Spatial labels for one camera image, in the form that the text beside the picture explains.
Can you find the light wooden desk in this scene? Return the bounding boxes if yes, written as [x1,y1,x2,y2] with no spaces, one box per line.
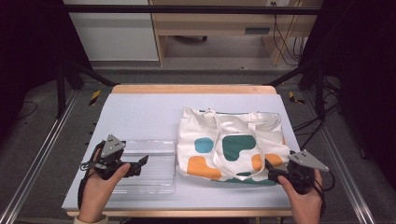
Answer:
[148,0,323,67]

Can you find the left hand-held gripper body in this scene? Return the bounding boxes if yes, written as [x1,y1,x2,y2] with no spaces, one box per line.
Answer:
[79,133,128,181]

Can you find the wooden table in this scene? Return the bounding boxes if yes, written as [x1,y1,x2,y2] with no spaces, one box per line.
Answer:
[66,83,293,218]

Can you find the black metal stand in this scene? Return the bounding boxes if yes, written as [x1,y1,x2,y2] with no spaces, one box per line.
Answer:
[55,58,119,119]
[264,58,327,121]

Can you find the yellow-handled tool right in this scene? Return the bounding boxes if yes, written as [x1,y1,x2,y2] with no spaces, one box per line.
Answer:
[288,91,306,105]

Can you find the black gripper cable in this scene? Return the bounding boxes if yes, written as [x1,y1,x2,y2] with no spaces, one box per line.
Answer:
[307,169,336,217]
[77,140,106,210]

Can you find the yellow-handled tool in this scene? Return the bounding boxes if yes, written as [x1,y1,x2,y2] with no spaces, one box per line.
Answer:
[89,90,103,106]
[288,91,306,105]

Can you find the person's left hand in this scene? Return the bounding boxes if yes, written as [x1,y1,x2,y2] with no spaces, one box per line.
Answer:
[78,148,132,223]

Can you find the aluminium floor rail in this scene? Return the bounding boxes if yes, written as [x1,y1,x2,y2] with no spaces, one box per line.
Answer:
[303,91,376,224]
[0,89,79,224]

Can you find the white tote bag coloured blobs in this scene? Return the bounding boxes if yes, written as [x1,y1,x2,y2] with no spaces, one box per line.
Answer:
[176,107,291,185]

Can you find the black hanging desk cables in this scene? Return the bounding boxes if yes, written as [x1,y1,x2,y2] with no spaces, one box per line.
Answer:
[271,1,308,67]

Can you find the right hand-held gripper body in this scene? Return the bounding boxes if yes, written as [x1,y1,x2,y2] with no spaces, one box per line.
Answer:
[278,149,330,195]

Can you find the pale grey table mat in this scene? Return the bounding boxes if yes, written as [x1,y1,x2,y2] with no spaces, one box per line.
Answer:
[61,92,302,211]

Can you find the white cabinet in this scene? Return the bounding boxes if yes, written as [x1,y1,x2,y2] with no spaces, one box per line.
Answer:
[64,0,160,63]

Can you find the dark curtain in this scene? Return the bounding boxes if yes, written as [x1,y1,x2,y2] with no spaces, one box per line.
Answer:
[298,0,396,183]
[0,0,92,138]

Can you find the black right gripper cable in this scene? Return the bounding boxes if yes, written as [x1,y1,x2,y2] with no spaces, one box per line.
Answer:
[307,169,336,217]

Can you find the black horizontal frame bar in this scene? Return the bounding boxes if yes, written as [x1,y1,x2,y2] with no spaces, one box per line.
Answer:
[64,4,323,16]

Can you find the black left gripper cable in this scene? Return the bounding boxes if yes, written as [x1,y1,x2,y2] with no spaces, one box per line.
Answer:
[77,140,106,210]

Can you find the yellow-handled tool left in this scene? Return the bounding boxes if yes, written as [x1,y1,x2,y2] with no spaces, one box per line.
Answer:
[89,90,103,106]

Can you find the black floor cables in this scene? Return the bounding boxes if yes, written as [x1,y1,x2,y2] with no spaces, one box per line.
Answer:
[291,76,345,151]

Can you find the person's right hand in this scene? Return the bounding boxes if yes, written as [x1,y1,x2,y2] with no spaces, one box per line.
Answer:
[277,170,324,224]

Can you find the thin black floor cable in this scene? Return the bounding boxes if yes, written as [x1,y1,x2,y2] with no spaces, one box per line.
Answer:
[17,100,39,119]

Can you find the clear plastic tray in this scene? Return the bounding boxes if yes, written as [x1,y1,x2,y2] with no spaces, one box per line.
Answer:
[110,139,177,196]

